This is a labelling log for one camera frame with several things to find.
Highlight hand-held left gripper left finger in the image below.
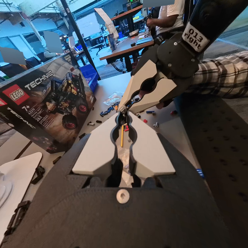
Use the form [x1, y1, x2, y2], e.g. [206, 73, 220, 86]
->
[72, 111, 124, 176]

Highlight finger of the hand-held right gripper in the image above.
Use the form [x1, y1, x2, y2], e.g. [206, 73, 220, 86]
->
[128, 78, 177, 115]
[118, 59, 168, 111]

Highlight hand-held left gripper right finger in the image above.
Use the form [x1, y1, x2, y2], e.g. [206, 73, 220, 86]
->
[127, 111, 176, 179]

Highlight black toy link part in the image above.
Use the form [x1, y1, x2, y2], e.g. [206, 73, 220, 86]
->
[3, 200, 31, 236]

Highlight person's right forearm plaid sleeve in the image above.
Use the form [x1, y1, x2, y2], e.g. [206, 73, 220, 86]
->
[186, 51, 248, 99]

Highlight white desk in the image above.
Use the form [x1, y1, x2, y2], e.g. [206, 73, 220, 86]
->
[0, 72, 206, 239]

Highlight brown office desk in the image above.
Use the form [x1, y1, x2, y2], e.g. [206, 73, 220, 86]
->
[99, 36, 156, 72]

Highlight crumpled clear plastic bag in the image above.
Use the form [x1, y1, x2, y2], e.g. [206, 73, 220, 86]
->
[102, 91, 124, 106]

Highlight scatter of small toy parts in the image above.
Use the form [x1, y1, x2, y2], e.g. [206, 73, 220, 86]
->
[100, 98, 148, 119]

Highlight blue toy connector assembly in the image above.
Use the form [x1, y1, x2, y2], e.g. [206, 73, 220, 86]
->
[100, 106, 115, 117]

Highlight dark carton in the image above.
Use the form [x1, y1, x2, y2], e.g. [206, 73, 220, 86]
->
[107, 33, 117, 52]

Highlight blue plastic bin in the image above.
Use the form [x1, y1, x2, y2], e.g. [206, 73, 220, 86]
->
[79, 63, 99, 93]

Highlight cardboard sign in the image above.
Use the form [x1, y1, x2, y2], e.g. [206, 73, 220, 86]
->
[94, 8, 119, 39]

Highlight black toy truck set box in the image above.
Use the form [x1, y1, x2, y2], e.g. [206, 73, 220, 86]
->
[0, 52, 97, 154]

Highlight whiteboard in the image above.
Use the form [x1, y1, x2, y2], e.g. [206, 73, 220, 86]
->
[75, 12, 102, 38]

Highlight black pillar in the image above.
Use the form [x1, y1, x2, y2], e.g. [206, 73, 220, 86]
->
[60, 0, 101, 81]

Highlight black coiled cable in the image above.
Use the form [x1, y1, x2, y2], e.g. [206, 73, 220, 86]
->
[110, 60, 127, 73]

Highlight black toy frame part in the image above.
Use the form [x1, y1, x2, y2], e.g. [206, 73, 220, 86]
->
[31, 165, 46, 185]

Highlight white flat base plate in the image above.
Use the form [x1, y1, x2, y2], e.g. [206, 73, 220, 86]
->
[0, 152, 43, 236]

